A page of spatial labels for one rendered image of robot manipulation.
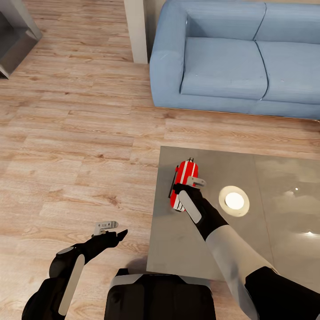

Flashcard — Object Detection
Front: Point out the radio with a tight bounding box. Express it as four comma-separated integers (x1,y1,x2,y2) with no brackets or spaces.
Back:
168,158,198,212

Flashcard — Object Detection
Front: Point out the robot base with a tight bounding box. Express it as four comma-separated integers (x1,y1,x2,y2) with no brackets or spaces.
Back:
104,268,216,320

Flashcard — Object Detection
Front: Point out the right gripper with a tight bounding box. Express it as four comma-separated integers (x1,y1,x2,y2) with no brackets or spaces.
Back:
172,183,187,194

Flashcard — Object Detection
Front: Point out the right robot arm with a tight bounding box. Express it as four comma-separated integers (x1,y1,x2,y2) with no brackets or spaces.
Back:
172,176,320,320

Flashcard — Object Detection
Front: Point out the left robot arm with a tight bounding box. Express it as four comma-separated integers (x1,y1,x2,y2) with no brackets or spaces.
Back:
21,221,128,320

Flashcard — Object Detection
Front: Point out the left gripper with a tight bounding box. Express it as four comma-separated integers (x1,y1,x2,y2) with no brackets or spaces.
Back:
90,230,128,256

